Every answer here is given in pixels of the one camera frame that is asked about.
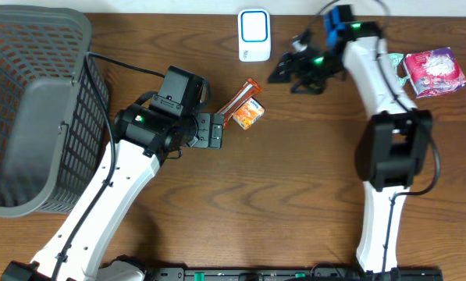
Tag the purple red snack bag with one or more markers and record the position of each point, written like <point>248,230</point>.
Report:
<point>433,73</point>

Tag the orange red snack bar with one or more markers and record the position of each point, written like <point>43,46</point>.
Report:
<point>248,90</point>

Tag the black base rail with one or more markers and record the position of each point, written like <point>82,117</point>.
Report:
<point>295,274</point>

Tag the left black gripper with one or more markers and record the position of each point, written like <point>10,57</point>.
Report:
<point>211,129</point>

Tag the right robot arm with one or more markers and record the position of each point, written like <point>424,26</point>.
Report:
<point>396,156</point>

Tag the small orange tissue pack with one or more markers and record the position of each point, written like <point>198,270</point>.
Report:
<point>248,113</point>

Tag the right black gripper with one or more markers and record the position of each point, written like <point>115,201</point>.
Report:
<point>298,60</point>

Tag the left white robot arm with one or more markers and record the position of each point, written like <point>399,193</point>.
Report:
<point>147,136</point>

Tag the grey plastic shopping basket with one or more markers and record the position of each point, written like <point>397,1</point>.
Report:
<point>51,124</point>

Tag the teal packet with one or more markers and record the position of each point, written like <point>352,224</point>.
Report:
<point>396,59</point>

